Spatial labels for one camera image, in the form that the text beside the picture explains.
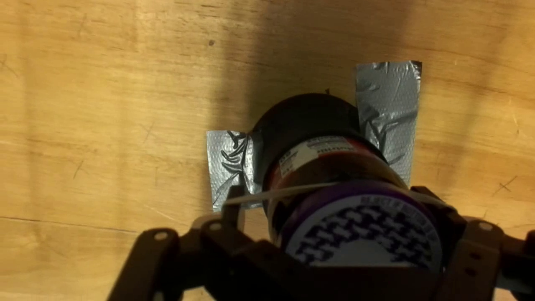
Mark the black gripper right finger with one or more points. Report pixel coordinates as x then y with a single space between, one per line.
479 256

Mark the dark upside-down cup purple base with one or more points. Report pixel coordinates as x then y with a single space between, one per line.
312 127

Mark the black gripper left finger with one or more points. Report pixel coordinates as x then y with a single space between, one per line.
162 261

